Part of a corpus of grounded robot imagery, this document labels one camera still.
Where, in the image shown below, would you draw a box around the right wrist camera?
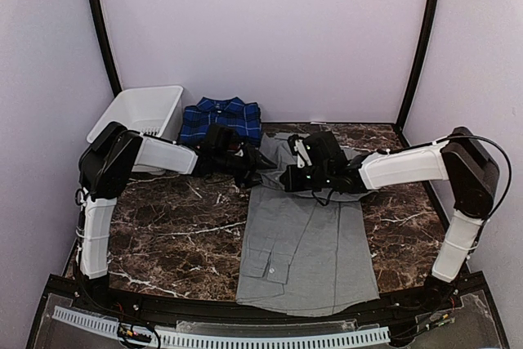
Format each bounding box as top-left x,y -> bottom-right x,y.
288,134 -> 312,168

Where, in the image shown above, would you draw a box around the black front rail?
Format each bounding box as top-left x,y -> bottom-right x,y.
44,272 -> 490,326

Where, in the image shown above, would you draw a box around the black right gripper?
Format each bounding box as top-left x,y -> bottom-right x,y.
279,164 -> 332,192

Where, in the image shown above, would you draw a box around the white plastic bin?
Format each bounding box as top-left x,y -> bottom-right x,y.
86,85 -> 185,174

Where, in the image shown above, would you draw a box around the white slotted cable duct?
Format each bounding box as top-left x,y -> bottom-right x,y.
51,306 -> 391,348

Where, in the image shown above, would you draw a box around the black red folded shirt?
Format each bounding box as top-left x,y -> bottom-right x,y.
228,142 -> 242,152

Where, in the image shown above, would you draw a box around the grey long sleeve shirt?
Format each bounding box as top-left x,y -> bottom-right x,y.
235,133 -> 379,317

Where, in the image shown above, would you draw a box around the left black frame post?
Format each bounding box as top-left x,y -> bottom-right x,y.
88,0 -> 123,97

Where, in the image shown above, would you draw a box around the blue plaid folded shirt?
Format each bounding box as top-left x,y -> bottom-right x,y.
178,97 -> 262,146

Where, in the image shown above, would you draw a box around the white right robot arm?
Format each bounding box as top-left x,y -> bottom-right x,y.
279,127 -> 506,311

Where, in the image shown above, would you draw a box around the black frame post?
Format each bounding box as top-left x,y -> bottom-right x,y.
395,0 -> 438,133
88,0 -> 123,97

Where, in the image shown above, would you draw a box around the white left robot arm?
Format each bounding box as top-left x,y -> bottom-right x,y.
75,122 -> 277,280

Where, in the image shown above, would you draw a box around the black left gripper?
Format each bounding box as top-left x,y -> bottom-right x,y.
216,146 -> 278,189

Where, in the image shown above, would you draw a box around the right black frame post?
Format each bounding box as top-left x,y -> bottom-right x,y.
395,0 -> 438,133

